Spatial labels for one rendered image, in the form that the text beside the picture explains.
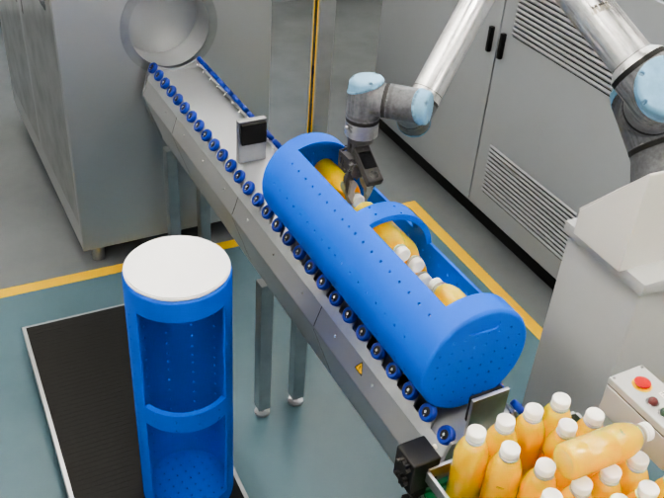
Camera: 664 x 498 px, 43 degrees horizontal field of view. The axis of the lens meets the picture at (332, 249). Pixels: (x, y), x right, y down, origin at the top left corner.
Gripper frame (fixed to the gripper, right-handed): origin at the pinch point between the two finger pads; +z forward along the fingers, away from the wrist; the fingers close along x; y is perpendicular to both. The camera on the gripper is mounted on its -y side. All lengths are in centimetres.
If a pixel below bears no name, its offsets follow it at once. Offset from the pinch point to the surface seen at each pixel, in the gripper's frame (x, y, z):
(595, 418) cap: -6, -91, 0
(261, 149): 3, 61, 15
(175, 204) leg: 13, 129, 75
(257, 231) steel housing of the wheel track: 18.6, 27.5, 22.9
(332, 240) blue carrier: 18.7, -19.4, -4.5
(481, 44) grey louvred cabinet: -140, 129, 22
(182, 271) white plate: 53, -2, 7
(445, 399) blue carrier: 13, -66, 11
